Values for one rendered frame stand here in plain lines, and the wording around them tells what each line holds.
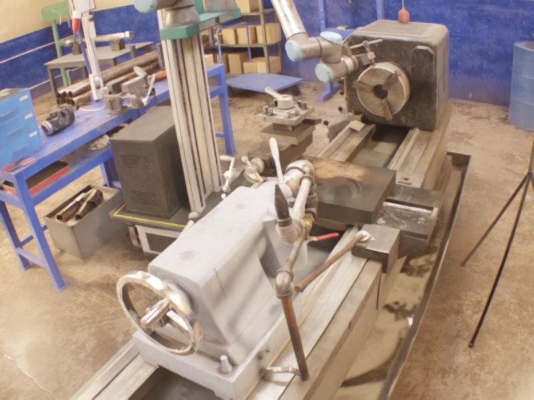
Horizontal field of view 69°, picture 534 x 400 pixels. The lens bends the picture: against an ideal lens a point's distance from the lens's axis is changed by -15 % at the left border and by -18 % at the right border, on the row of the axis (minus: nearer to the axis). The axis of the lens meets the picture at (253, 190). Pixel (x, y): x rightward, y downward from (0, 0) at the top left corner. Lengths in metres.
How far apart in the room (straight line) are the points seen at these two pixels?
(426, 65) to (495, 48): 3.40
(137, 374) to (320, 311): 0.53
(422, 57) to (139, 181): 1.75
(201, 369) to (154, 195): 1.83
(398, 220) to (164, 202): 1.57
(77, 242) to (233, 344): 2.28
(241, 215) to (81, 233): 2.19
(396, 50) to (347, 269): 1.26
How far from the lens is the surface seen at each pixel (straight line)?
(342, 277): 1.40
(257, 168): 1.65
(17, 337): 2.86
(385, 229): 1.53
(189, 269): 0.96
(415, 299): 1.97
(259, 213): 1.10
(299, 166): 1.37
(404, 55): 2.32
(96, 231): 3.28
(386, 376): 1.68
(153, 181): 2.71
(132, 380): 1.21
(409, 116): 2.41
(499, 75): 5.66
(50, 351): 2.66
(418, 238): 1.53
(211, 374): 1.04
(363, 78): 2.19
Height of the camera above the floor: 1.74
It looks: 29 degrees down
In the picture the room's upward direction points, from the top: 7 degrees counter-clockwise
